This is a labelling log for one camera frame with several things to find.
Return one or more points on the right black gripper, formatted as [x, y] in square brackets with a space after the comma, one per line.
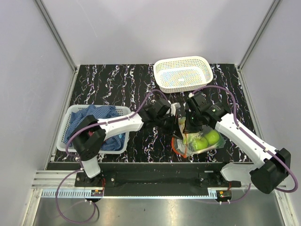
[188, 128]

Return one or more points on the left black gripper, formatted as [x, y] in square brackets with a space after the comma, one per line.
[174, 128]

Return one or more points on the clear zip top bag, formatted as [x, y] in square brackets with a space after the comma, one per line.
[184, 147]

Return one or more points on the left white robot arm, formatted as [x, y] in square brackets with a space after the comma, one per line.
[88, 147]

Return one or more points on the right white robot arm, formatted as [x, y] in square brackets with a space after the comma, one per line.
[269, 167]

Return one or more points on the fake green apple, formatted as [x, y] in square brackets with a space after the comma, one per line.
[199, 144]
[212, 137]

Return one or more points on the white perforated plastic basket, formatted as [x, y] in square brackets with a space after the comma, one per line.
[182, 74]

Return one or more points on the blue checkered cloth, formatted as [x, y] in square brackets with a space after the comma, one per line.
[114, 143]

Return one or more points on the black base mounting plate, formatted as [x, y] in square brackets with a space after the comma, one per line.
[157, 179]

